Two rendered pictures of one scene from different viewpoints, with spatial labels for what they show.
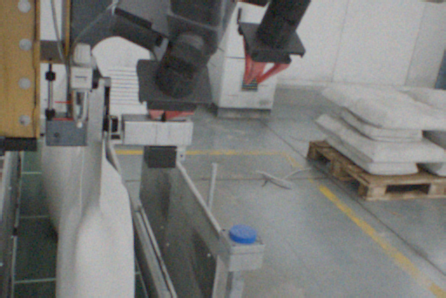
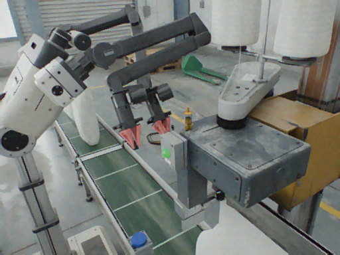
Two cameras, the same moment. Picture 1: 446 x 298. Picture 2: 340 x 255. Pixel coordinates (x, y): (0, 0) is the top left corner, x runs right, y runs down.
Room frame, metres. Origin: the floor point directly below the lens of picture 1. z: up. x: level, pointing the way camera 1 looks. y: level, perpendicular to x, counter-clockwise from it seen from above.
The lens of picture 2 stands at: (1.73, -0.06, 1.70)
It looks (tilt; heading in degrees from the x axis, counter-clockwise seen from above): 27 degrees down; 170
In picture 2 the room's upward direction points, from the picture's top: 3 degrees counter-clockwise
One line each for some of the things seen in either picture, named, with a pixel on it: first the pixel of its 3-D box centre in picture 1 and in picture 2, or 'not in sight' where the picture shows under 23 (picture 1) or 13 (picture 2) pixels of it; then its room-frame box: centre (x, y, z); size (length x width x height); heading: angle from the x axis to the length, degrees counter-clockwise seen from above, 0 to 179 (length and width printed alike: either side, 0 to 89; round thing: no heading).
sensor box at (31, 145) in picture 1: (21, 142); not in sight; (0.94, 0.39, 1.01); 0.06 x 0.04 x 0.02; 111
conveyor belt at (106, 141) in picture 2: not in sight; (73, 117); (-1.57, -0.73, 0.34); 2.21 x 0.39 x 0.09; 21
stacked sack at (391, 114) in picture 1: (403, 114); not in sight; (3.51, -1.23, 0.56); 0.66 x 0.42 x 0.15; 111
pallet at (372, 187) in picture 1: (400, 165); not in sight; (3.82, -1.42, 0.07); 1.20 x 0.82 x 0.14; 113
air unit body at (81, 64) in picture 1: (83, 86); not in sight; (0.92, 0.27, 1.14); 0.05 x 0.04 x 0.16; 111
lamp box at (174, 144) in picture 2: not in sight; (174, 150); (1.08, 0.06, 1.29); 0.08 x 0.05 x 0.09; 21
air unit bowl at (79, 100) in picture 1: (79, 104); not in sight; (0.92, 0.27, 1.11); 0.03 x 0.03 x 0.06
